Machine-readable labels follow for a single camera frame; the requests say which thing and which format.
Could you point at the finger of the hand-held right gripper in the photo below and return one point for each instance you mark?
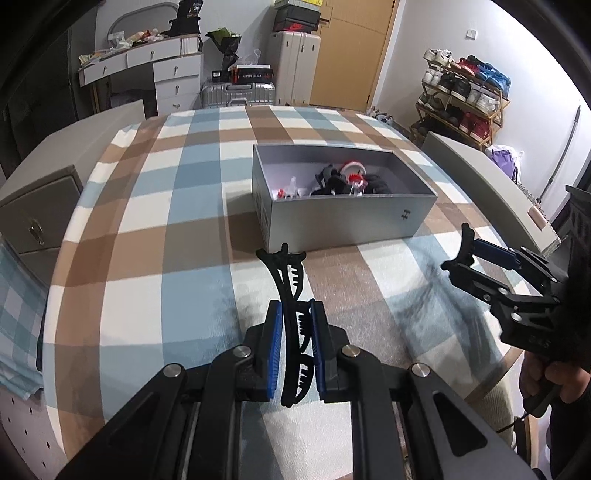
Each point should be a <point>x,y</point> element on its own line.
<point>475,281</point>
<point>496,251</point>

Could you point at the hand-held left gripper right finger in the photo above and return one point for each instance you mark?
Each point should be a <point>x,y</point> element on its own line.
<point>319,350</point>

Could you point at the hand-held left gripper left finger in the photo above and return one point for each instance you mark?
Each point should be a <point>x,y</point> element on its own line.
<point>273,350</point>

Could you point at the long black banana hair clip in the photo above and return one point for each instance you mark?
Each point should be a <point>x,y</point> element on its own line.
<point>291,323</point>

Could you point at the grey cardboard box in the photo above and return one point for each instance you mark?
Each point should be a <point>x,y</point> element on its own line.
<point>341,219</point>

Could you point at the round white pin badge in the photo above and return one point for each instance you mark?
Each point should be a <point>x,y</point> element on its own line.
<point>282,193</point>

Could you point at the person's right hand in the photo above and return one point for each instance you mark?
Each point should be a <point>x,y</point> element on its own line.
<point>531,376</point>

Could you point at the grey padded bed board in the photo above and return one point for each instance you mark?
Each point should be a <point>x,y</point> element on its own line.
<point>489,184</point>

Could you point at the purple bag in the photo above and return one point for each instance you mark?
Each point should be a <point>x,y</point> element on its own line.
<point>503,161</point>

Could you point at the long dark stick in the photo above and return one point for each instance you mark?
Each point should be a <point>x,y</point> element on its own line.
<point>565,147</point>

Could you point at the wooden shoe rack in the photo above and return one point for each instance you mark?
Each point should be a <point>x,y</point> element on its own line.
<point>501,120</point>

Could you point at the rows of shoes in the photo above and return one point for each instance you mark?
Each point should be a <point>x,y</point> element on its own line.
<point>466,87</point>

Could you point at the plaid tablecloth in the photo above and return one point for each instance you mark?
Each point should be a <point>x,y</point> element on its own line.
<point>161,221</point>

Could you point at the wooden door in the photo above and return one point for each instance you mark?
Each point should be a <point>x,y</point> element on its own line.
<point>353,55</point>

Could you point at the blue plaid cloth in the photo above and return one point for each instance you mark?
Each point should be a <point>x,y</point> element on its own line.
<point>18,323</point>

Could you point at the silver suitcase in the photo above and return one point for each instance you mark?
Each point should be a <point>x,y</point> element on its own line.
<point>238,96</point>

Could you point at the white pegboard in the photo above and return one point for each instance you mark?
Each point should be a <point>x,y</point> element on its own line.
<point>27,438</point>

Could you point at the grey cabinet with latch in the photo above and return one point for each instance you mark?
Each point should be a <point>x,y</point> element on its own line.
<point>41,212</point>

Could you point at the white suitcase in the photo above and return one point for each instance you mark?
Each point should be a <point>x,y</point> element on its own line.
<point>295,69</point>

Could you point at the black flat box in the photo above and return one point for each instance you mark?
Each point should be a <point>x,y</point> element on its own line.
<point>249,74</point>

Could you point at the grey bedside cabinet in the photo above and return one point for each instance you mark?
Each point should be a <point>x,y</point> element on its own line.
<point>83,138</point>

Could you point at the white dresser desk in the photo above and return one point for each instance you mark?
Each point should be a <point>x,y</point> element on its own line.
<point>175,74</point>

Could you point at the stack of shoe boxes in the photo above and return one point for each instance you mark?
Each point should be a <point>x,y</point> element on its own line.
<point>298,16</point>

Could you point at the dark wrapped bouquet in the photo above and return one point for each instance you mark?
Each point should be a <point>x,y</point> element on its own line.
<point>226,46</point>

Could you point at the clutter on dresser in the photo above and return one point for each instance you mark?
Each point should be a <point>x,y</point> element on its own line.
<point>124,44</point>

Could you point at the black bag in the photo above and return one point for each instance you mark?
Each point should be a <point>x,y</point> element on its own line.
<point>187,18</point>

